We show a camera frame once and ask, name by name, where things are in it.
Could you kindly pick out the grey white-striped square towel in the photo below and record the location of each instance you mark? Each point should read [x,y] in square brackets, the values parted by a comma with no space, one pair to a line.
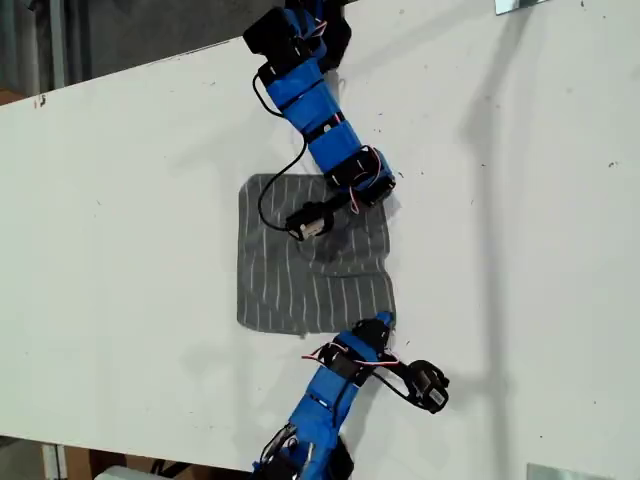
[280,300]

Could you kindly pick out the white plastic box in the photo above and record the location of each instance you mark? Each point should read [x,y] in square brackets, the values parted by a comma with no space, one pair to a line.
[120,474]

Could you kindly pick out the grey metal upright bar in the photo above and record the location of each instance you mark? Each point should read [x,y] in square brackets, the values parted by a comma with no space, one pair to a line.
[56,45]

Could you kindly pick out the white table leg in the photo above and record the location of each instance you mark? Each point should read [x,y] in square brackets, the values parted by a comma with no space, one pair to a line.
[52,462]

